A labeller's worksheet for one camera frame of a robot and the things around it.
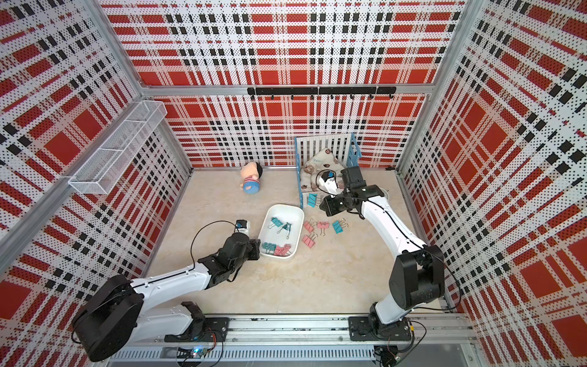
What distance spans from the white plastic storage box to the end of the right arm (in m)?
0.21

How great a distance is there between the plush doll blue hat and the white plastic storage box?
0.14 meters

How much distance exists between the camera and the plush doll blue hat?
3.52 ft

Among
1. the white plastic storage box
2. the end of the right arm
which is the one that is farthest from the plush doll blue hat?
the end of the right arm

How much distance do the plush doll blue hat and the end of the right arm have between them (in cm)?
40

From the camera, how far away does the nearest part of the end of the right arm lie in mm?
606

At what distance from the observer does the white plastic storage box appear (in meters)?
0.92
